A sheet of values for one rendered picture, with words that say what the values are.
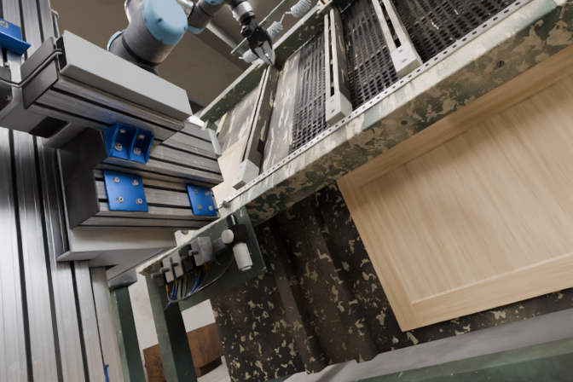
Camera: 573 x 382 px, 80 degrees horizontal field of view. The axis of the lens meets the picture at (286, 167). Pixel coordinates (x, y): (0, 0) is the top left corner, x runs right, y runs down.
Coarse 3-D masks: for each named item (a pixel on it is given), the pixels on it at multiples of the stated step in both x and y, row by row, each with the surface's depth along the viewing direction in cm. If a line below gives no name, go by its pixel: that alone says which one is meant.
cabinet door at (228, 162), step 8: (240, 144) 174; (224, 152) 185; (232, 152) 177; (240, 152) 168; (224, 160) 178; (232, 160) 169; (224, 168) 170; (232, 168) 163; (224, 176) 164; (232, 176) 157; (224, 184) 157; (232, 184) 151; (216, 192) 159; (224, 192) 152; (232, 192) 146; (216, 200) 153
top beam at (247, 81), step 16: (336, 0) 188; (352, 0) 188; (304, 16) 203; (320, 16) 195; (288, 32) 208; (304, 32) 201; (288, 48) 208; (256, 64) 220; (240, 80) 225; (256, 80) 224; (224, 96) 234; (240, 96) 233; (208, 112) 244; (224, 112) 243
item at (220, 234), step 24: (240, 216) 123; (192, 240) 138; (216, 240) 123; (240, 240) 115; (168, 264) 130; (192, 264) 121; (216, 264) 129; (240, 264) 113; (264, 264) 115; (168, 288) 132; (192, 288) 136; (216, 288) 128
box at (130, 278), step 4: (128, 272) 145; (132, 272) 146; (120, 276) 142; (124, 276) 143; (128, 276) 144; (132, 276) 145; (136, 276) 147; (116, 280) 140; (120, 280) 141; (124, 280) 142; (128, 280) 143; (132, 280) 145; (136, 280) 146; (108, 284) 138; (112, 284) 138; (116, 284) 139; (120, 284) 140; (124, 284) 142; (128, 284) 144; (132, 284) 147; (112, 288) 141
